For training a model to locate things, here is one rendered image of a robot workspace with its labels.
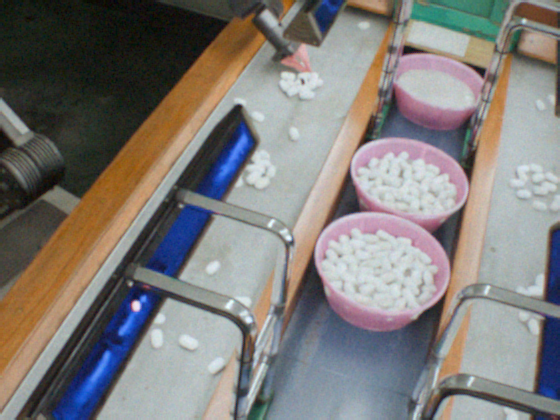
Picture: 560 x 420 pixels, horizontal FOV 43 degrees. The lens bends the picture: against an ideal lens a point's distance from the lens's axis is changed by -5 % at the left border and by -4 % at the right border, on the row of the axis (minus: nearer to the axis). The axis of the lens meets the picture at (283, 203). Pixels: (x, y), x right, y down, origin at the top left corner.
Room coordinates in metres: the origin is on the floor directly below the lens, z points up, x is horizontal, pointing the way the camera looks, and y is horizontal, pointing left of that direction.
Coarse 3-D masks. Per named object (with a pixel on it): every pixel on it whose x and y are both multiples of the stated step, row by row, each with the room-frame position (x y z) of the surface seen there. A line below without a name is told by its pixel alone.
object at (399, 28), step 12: (408, 0) 1.50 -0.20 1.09; (396, 12) 1.49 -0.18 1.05; (408, 12) 1.64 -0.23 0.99; (396, 24) 1.49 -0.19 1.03; (396, 36) 1.49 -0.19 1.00; (396, 48) 1.49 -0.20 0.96; (396, 60) 1.64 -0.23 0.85; (384, 72) 1.49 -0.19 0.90; (396, 72) 1.64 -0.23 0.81; (384, 84) 1.49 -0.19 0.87; (384, 96) 1.49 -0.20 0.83; (384, 108) 1.62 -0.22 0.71; (372, 120) 1.49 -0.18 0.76; (384, 120) 1.58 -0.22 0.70; (372, 132) 1.48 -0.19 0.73
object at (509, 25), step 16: (512, 0) 1.59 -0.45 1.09; (528, 0) 1.58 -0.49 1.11; (544, 0) 1.57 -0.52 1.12; (512, 16) 1.59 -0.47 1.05; (512, 32) 1.44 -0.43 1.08; (544, 32) 1.42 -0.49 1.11; (496, 48) 1.58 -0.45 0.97; (496, 64) 1.44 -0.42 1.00; (496, 80) 1.44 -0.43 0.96; (480, 96) 1.59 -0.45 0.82; (480, 112) 1.44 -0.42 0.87; (480, 128) 1.44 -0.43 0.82; (464, 144) 1.52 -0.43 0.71; (464, 160) 1.44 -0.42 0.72
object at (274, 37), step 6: (282, 24) 1.70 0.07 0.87; (270, 30) 1.67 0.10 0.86; (276, 30) 1.67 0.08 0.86; (282, 30) 1.68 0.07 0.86; (264, 36) 1.68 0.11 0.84; (270, 36) 1.67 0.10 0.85; (276, 36) 1.67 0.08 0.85; (282, 36) 1.67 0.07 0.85; (270, 42) 1.67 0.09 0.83; (276, 42) 1.66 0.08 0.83; (282, 42) 1.66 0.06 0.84; (288, 42) 1.67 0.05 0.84; (276, 48) 1.67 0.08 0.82; (282, 48) 1.66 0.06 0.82; (288, 48) 1.63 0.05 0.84; (276, 54) 1.65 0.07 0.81; (276, 60) 1.64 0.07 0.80
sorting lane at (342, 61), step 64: (256, 64) 1.70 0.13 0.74; (320, 64) 1.75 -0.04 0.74; (256, 128) 1.41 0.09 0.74; (320, 128) 1.45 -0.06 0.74; (256, 192) 1.19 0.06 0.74; (192, 256) 0.98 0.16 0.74; (256, 256) 1.00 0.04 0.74; (192, 320) 0.82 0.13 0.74; (128, 384) 0.67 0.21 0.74; (192, 384) 0.69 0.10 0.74
